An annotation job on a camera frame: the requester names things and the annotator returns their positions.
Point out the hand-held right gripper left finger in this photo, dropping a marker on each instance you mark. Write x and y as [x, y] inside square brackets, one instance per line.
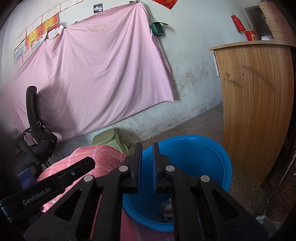
[139, 166]

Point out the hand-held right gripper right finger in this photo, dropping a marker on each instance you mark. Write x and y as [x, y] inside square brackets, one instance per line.
[154, 166]

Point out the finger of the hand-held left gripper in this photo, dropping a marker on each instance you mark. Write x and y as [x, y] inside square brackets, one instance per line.
[78, 168]

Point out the pink round roll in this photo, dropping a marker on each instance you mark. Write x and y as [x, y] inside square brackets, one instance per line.
[167, 207]

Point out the blue plastic basin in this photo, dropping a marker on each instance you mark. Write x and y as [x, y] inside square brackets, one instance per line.
[196, 157]

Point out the dark patterned wrapper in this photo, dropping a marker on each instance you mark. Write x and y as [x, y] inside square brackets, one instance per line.
[167, 219]

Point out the blue cardboard box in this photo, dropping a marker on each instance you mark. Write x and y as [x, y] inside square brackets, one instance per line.
[24, 178]

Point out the pink plaid bed cloth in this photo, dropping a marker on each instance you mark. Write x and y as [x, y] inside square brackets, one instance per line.
[97, 155]

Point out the green plastic stool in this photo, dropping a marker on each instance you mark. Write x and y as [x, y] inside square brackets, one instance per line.
[106, 140]

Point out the black office chair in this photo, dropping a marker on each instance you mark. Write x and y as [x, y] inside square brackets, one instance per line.
[37, 141]

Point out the pink hanging sheet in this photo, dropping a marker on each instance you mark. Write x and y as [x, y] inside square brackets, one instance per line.
[92, 69]

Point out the wooden cabinet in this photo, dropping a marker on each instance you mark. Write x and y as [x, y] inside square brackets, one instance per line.
[254, 111]

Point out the green hanging pouch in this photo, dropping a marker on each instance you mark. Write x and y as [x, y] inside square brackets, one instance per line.
[157, 28]

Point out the red paper cup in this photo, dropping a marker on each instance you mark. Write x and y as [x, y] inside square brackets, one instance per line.
[251, 35]

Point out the red hanging ornament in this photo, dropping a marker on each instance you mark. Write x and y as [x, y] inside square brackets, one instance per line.
[238, 23]

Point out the white paper wad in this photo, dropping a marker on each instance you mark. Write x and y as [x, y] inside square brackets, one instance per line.
[266, 37]

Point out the row of wall certificates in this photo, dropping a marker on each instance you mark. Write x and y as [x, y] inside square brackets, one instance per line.
[37, 32]

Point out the small wall photo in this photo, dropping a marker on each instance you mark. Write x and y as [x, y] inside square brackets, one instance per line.
[98, 8]

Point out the red paper wall decoration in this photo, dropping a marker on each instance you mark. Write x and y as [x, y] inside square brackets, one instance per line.
[165, 2]

